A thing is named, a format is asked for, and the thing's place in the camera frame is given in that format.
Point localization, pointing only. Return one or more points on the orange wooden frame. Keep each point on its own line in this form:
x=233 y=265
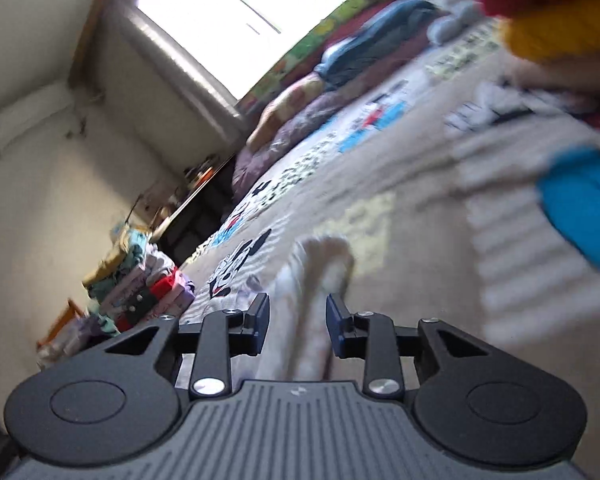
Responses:
x=62 y=322

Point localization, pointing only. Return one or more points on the purple quilt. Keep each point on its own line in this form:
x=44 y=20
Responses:
x=290 y=130

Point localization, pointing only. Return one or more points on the orange patterned pillow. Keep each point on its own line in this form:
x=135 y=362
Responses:
x=285 y=105

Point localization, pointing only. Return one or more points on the bright window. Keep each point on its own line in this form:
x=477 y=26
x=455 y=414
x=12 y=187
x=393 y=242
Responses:
x=240 y=20

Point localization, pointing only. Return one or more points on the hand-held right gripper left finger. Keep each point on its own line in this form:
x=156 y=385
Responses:
x=260 y=316

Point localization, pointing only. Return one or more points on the grey curtain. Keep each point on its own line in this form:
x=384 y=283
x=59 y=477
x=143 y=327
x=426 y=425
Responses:
x=180 y=75

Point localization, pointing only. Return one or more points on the pile of folded clothes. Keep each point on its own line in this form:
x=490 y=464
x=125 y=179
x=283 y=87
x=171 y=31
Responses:
x=140 y=280

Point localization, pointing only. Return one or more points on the printed cartoon blanket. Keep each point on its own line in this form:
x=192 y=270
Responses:
x=430 y=170

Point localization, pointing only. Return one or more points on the dark desk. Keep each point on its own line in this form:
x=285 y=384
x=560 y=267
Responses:
x=195 y=215

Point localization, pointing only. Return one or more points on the white air conditioner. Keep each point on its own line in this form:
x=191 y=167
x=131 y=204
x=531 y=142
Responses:
x=27 y=115

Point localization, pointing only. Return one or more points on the white plush toy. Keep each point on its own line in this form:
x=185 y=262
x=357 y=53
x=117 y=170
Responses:
x=455 y=15

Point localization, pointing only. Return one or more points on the blue cloth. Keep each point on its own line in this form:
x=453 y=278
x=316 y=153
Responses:
x=585 y=205

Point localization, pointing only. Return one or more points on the blue quilt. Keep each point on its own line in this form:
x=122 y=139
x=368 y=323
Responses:
x=375 y=35

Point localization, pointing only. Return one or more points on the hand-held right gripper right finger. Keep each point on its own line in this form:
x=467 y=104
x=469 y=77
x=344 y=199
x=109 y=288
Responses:
x=336 y=326

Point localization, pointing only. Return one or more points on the yellow cloth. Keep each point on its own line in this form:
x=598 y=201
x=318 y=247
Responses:
x=565 y=30

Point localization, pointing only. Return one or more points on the white cloth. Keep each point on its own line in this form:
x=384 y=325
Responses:
x=305 y=300

